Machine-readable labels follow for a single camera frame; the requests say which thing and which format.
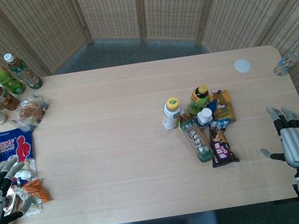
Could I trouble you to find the dark purple snack packet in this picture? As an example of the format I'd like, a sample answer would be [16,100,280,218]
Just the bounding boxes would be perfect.
[205,118,241,168]

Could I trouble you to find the silver crinkled snack packet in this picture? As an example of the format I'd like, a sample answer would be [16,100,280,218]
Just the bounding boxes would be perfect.
[0,181,45,222]

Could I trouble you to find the white clear snack packet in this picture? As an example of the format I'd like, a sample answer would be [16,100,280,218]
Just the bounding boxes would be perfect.
[8,158,41,190]

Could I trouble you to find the blue red snack bag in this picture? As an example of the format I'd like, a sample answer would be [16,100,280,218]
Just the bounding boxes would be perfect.
[0,125,38,170]

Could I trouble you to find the yellow orange snack packet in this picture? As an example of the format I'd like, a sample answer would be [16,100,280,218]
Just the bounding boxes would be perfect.
[208,87,238,125]

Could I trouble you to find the clear empty plastic bottle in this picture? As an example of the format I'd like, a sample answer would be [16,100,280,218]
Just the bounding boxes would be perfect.
[270,50,299,77]

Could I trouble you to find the white round lid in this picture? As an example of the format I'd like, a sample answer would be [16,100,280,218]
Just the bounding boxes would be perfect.
[233,57,253,75]

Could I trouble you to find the bread in clear wrapper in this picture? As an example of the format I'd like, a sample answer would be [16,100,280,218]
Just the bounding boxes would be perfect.
[6,92,54,135]

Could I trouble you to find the small bottle white cap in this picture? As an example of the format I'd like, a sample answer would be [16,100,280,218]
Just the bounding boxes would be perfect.
[194,106,215,130]

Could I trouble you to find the green tea bottle brown cap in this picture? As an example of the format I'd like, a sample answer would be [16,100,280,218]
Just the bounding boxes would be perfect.
[177,110,217,166]

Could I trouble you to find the green bottle yellow black cap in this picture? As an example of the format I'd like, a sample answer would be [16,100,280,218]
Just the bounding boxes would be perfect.
[184,83,213,117]

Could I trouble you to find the light green bottle yellow cap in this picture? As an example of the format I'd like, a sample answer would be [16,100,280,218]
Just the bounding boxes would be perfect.
[0,57,27,98]

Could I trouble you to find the white bottle yellow cap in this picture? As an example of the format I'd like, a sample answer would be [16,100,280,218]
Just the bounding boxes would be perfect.
[158,96,184,131]

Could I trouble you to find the green tea bottle white cap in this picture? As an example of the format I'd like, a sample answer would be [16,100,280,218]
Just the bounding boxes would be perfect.
[2,49,44,94]

